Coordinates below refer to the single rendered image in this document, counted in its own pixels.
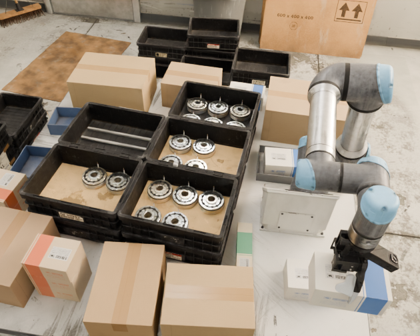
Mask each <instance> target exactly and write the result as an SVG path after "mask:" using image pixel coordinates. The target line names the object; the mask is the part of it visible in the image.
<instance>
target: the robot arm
mask: <svg viewBox="0 0 420 336"><path fill-rule="evenodd" d="M393 82H394V73H393V68H392V66H390V65H386V64H380V63H378V64H372V63H342V62H340V63H334V64H332V65H329V66H327V67H326V68H324V69H322V70H321V71H320V72H319V73H318V74H317V75H316V76H315V77H314V78H313V80H312V82H311V83H310V85H309V88H308V93H307V99H308V102H309V103H310V109H309V123H308V131H307V135H306V136H303V137H302V138H300V140H299V146H298V154H297V168H296V173H295V176H294V178H293V180H292V182H291V185H290V190H295V191H307V192H313V193H329V192H335V193H346V194H353V195H357V211H356V214H355V216H354V218H353V220H352V222H351V224H350V226H349V229H348V230H344V229H341V230H340V232H339V234H338V236H337V237H335V238H334V240H333V242H332V244H331V247H330V249H333V254H335V255H334V256H333V260H332V262H331V264H332V269H331V271H335V272H339V273H346V272H347V271H350V272H354V271H355V272H357V273H356V274H355V275H354V274H352V273H350V274H348V275H347V276H346V279H345V281H344V282H342V283H338V284H336V286H335V290H336V291H337V292H340V293H342V294H344V295H347V296H349V300H348V304H352V302H353V301H354V300H355V299H356V298H357V296H358V294H359V293H360V291H361V288H362V286H363V282H364V279H365V272H366V270H367V267H368V260H370V261H372V262H374V263H375V264H377V265H378V266H380V267H382V268H384V269H386V270H388V271H389V272H391V273H392V272H394V271H396V270H398V269H399V261H398V258H397V255H396V254H394V253H392V252H391V251H389V250H388V249H386V248H384V247H382V246H380V245H379V242H380V240H381V239H382V237H383V235H384V234H385V232H386V230H387V228H388V226H389V225H390V223H391V222H392V220H393V219H394V218H395V216H396V214H397V210H398V208H399V205H400V200H399V197H398V196H397V195H396V194H395V192H394V191H393V190H392V189H391V186H390V174H389V169H388V166H387V164H386V162H385V161H384V160H383V159H382V158H380V157H377V156H370V154H371V146H370V144H369V143H368V142H367V141H366V138H367V135H368V132H369V129H370V126H371V124H372V121H373V118H374V115H375V112H376V111H378V110H380V108H382V106H383V104H385V105H386V104H390V103H391V102H392V98H393ZM339 101H346V102H347V104H348V106H349V108H348V112H347V116H346V120H345V124H344V128H343V133H342V135H340V136H339V137H338V138H337V139H336V120H337V104H338V102H339ZM334 242H335V246H333V244H334Z"/></svg>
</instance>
